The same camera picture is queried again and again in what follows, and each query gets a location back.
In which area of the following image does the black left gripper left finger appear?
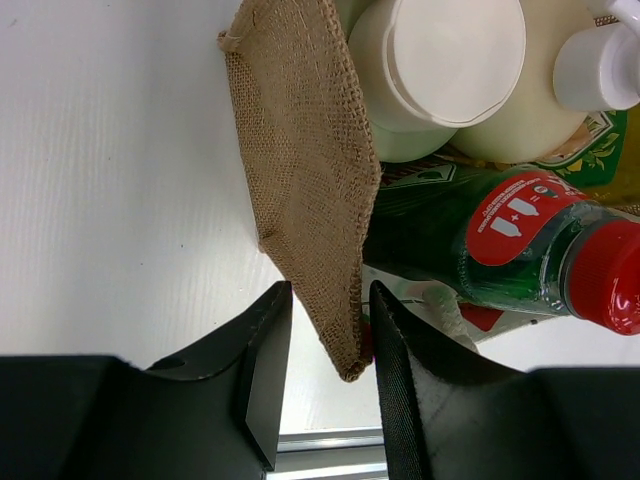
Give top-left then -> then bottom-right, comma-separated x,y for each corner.
1,281 -> 292,479

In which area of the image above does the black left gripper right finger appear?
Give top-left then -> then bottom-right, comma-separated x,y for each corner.
369,282 -> 639,479

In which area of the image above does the yellow oil bottle red cap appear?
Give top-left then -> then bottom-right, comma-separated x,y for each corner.
536,107 -> 639,214

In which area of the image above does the burlap canvas bag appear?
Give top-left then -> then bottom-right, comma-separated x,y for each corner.
218,1 -> 384,382

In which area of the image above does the cream pump lotion bottle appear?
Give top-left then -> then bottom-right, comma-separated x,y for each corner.
451,1 -> 639,164

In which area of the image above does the green bottle red cap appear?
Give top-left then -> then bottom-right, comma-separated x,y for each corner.
363,157 -> 639,335

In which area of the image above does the white-capped pale green bottle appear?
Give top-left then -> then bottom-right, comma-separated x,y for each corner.
348,0 -> 526,163

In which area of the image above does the aluminium frame rail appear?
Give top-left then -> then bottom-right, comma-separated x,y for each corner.
266,427 -> 389,480

